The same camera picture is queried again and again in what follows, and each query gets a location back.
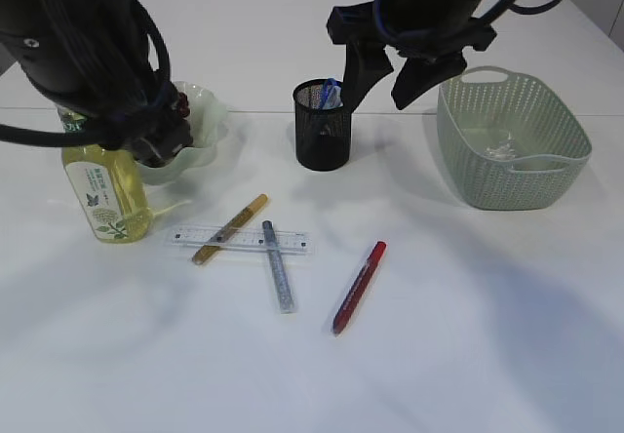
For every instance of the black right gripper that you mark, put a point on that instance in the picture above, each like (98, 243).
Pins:
(430, 36)

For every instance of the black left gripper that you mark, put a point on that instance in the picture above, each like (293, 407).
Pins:
(154, 135)

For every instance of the purple artificial grape bunch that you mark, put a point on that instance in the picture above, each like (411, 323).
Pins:
(182, 107)

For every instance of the blue scissors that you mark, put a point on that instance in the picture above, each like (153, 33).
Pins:
(330, 97)

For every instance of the yellow tea bottle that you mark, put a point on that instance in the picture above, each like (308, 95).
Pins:
(110, 191)

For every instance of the gold glitter pen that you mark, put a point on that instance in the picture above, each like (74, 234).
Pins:
(206, 252)

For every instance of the clear plastic ruler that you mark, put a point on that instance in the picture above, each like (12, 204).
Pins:
(243, 240)

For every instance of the clear plastic sheet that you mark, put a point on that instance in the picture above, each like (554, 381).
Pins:
(501, 148)

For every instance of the red glitter pen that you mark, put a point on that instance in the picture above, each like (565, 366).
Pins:
(348, 306)

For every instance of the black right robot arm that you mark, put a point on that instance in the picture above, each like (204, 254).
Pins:
(430, 35)

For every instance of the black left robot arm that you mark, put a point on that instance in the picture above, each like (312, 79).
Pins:
(105, 60)

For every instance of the black mesh pen holder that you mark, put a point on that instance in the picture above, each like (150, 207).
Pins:
(322, 137)

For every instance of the green woven plastic basket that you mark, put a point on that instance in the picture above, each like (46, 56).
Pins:
(553, 147)

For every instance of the silver glitter pen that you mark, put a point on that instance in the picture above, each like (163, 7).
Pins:
(280, 278)

